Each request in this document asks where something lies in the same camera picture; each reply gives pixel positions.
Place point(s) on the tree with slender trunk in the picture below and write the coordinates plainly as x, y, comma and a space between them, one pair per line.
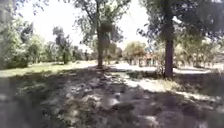
100, 50

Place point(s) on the low reddish building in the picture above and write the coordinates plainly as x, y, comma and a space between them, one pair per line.
146, 60

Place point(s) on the tree with thick dark trunk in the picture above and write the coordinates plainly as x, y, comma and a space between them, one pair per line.
168, 50

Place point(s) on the sunlit green grass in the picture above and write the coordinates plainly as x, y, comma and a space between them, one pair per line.
36, 68

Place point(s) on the group of green trees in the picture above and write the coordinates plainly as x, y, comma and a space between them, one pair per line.
23, 46

